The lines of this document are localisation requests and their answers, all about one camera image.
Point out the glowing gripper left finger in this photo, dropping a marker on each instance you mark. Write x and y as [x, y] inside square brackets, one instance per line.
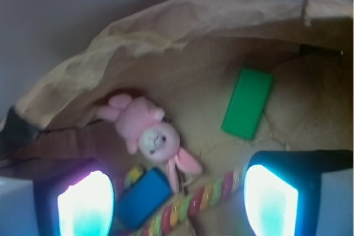
[55, 197]

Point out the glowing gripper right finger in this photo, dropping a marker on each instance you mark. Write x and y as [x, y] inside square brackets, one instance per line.
[300, 192]

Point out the brown paper bag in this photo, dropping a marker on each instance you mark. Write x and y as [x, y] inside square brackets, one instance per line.
[185, 55]

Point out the blue wooden block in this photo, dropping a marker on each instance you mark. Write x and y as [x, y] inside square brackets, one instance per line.
[138, 204]

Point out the multicolour twisted rope toy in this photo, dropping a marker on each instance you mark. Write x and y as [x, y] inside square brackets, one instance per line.
[186, 206]

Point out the pink plush bunny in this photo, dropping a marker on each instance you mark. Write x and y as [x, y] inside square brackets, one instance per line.
[141, 125]

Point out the green wooden block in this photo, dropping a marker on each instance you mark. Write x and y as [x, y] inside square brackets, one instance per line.
[247, 102]

